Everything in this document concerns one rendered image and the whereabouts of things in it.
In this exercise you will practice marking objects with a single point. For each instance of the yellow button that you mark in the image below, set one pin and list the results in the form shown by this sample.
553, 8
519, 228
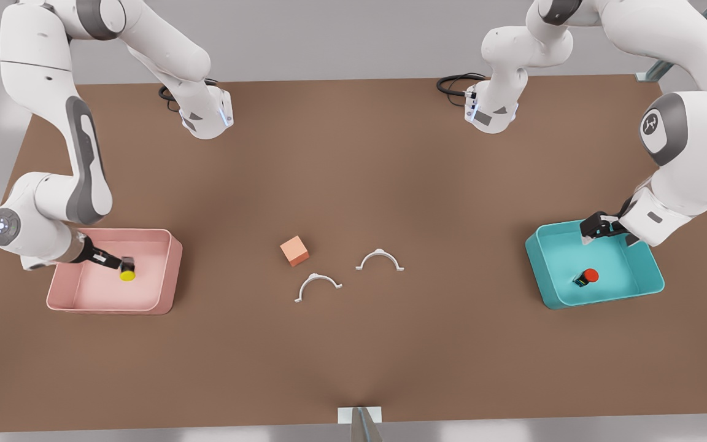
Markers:
127, 275

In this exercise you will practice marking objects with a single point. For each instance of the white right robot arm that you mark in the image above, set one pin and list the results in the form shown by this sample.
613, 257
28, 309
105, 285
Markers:
53, 80

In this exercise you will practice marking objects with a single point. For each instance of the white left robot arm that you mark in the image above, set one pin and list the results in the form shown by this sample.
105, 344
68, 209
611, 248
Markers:
691, 153

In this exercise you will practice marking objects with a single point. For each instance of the red button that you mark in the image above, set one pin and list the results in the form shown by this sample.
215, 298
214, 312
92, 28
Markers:
590, 275

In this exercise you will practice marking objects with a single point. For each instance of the pink storage box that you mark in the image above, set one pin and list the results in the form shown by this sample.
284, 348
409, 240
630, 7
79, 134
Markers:
145, 288

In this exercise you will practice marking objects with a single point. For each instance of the blue storage box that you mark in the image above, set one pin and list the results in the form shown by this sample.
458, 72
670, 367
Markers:
623, 276

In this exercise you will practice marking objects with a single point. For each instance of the orange cube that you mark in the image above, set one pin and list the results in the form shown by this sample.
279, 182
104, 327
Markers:
294, 250

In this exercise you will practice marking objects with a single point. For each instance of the white arched clip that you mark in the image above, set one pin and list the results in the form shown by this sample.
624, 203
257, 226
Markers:
318, 278
380, 253

